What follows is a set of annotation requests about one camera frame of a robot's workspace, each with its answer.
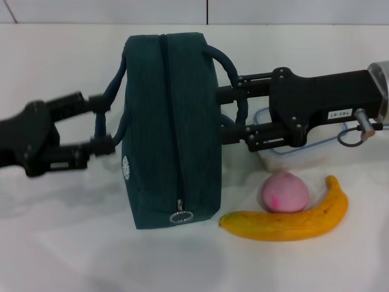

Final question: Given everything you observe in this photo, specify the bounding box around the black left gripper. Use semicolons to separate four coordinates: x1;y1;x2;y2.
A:
0;91;117;179

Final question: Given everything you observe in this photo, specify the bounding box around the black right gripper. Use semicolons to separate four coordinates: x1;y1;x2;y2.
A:
215;67;383;153

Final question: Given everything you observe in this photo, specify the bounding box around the dark teal insulated lunch bag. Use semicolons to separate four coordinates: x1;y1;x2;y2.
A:
94;32;250;231

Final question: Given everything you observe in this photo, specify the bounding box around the clear plastic lunch box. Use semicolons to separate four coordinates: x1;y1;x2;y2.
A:
253;106;377;171

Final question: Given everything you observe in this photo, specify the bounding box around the pink peach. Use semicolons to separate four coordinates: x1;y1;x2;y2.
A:
262;170;311;214

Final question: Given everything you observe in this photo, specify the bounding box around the yellow banana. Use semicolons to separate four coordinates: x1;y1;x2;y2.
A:
219;175;349;242

